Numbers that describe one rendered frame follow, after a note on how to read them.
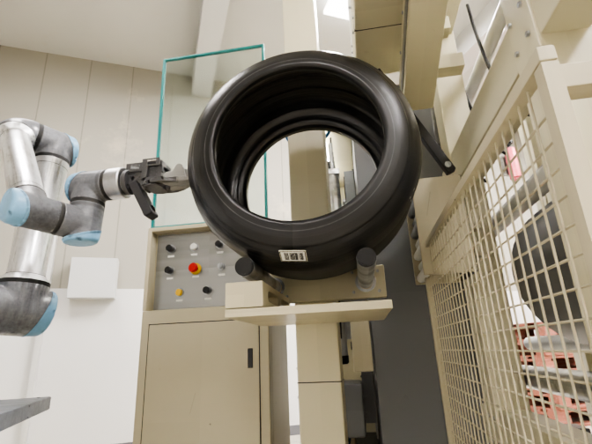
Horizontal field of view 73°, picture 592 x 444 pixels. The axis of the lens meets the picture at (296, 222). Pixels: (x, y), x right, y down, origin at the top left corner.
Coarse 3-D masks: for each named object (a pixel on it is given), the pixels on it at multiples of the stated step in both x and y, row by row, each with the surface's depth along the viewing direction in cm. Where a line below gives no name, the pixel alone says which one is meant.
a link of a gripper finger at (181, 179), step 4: (180, 164) 111; (176, 168) 110; (180, 168) 110; (168, 172) 110; (172, 172) 110; (176, 172) 110; (180, 172) 110; (184, 172) 110; (168, 176) 110; (180, 176) 109; (184, 176) 109; (176, 180) 108; (180, 180) 108; (184, 180) 109; (188, 180) 109; (168, 184) 110; (172, 184) 110; (176, 184) 110; (180, 184) 110
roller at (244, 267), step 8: (240, 264) 92; (248, 264) 92; (256, 264) 96; (240, 272) 91; (248, 272) 91; (256, 272) 95; (264, 272) 103; (248, 280) 98; (256, 280) 99; (264, 280) 104; (272, 280) 111; (280, 288) 122
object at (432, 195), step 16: (448, 176) 122; (416, 192) 122; (432, 192) 121; (448, 192) 120; (416, 208) 120; (432, 208) 119; (464, 208) 118; (416, 224) 123; (432, 224) 118; (448, 224) 117; (464, 224) 116; (416, 240) 136; (416, 256) 130; (416, 272) 133; (432, 272) 114
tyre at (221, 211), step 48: (240, 96) 103; (288, 96) 124; (336, 96) 123; (384, 96) 95; (192, 144) 102; (240, 144) 128; (384, 144) 91; (192, 192) 100; (240, 192) 125; (384, 192) 88; (240, 240) 92; (288, 240) 88; (336, 240) 88; (384, 240) 98
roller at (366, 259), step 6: (360, 252) 88; (366, 252) 88; (372, 252) 88; (360, 258) 88; (366, 258) 88; (372, 258) 88; (360, 264) 88; (366, 264) 87; (372, 264) 88; (360, 270) 94; (366, 270) 92; (372, 270) 94; (360, 276) 101; (366, 276) 98; (372, 276) 102; (360, 282) 111; (366, 282) 108; (372, 282) 113; (366, 288) 119
